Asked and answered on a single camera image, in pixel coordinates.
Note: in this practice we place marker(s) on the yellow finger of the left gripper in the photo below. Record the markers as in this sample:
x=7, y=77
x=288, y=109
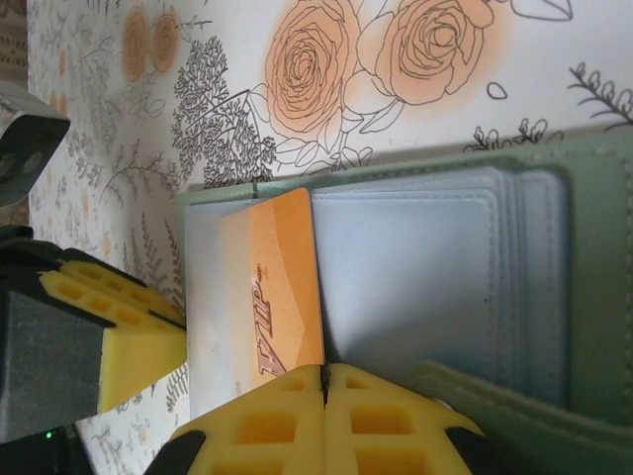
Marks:
x=123, y=289
x=59, y=356

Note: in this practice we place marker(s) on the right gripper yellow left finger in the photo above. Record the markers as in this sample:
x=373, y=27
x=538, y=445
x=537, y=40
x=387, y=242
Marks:
x=267, y=435

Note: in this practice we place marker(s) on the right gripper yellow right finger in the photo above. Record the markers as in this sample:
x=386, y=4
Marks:
x=390, y=435

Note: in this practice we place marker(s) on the green card holder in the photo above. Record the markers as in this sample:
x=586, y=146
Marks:
x=395, y=277

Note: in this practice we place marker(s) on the orange VIP card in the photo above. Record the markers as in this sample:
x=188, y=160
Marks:
x=282, y=277

